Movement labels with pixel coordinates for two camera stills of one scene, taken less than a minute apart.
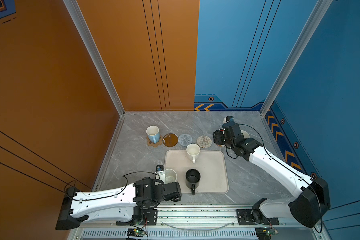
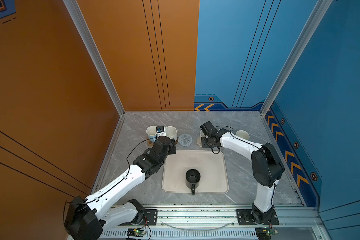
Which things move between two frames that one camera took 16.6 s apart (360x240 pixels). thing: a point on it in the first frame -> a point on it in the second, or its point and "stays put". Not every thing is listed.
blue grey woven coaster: (185, 139) stays put
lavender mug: (246, 134) stays put
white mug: (170, 176) -> (171, 132)
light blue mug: (153, 132) stays put
